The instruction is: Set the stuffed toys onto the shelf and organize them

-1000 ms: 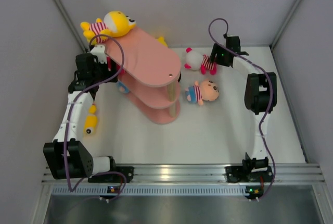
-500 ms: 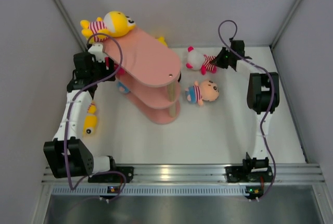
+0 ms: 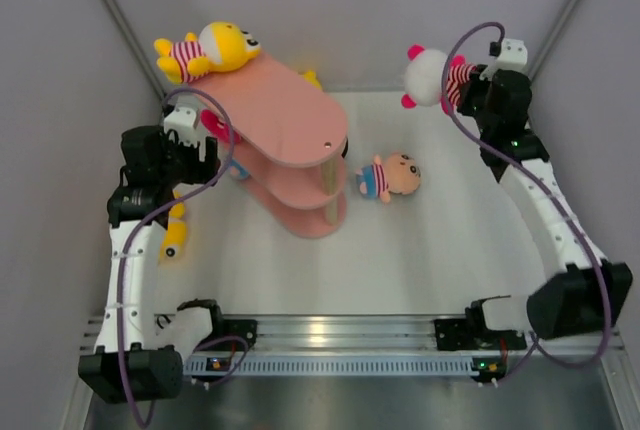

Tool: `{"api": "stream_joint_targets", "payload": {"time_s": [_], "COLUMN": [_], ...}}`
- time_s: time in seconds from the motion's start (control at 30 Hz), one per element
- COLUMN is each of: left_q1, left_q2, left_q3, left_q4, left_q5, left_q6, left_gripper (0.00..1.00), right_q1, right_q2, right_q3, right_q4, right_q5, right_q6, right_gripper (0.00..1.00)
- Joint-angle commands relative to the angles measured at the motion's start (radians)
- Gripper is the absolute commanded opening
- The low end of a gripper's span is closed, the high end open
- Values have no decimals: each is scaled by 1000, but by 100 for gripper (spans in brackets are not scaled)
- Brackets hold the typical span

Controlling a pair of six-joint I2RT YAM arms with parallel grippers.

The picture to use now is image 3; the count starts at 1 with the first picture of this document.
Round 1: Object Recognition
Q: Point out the pink plush striped shirt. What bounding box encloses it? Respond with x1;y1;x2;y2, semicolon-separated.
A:
200;109;243;144

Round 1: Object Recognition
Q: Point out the yellow plush striped shirt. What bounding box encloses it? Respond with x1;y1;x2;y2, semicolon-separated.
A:
159;202;188;260

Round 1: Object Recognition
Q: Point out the white pink-eared plush toy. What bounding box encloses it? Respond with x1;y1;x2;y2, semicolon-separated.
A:
401;44;476;113

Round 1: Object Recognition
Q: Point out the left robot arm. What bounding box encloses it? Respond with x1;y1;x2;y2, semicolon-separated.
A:
78;125;220;404

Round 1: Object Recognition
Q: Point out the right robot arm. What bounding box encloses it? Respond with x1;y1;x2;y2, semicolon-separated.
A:
448;64;633;347

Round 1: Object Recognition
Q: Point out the blue plush under shelf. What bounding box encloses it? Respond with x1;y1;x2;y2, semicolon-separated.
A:
224;159;250;181

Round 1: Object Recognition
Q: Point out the large yellow plush on shelf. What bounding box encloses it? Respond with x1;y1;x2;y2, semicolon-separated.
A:
153;21;262;84

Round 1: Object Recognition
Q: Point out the pink three-tier wooden shelf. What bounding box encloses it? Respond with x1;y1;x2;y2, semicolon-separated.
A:
191;53;348;238

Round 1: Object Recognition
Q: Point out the yellow plush behind shelf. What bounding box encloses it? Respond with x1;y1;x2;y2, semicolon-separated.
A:
299;70;323;91

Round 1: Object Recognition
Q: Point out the peach-faced boy plush doll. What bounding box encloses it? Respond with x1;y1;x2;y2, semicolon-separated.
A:
355;152;422;203

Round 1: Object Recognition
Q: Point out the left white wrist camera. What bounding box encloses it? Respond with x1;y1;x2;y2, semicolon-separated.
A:
163;106;200;147

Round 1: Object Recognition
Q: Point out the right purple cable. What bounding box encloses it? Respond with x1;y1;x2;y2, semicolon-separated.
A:
441;22;613;386

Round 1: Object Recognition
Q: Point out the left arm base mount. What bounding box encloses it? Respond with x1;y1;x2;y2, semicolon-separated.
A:
221;318;258;349

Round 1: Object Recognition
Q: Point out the aluminium front rail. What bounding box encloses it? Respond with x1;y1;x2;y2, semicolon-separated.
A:
79;313;625;352

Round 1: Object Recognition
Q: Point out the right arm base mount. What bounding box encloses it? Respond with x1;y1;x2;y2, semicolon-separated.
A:
433;318;527;352

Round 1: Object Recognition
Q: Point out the slotted grey cable duct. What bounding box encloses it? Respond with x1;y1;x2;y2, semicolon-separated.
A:
182;353;481;377

